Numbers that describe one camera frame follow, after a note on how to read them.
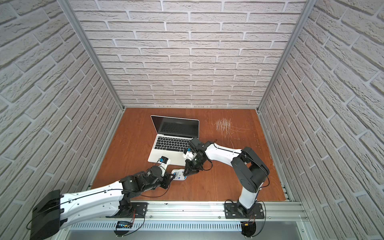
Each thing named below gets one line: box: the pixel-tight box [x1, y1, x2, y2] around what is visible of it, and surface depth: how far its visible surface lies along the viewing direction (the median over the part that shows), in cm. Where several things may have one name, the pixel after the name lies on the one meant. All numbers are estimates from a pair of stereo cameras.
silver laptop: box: [148, 115, 200, 166], surface depth 102 cm
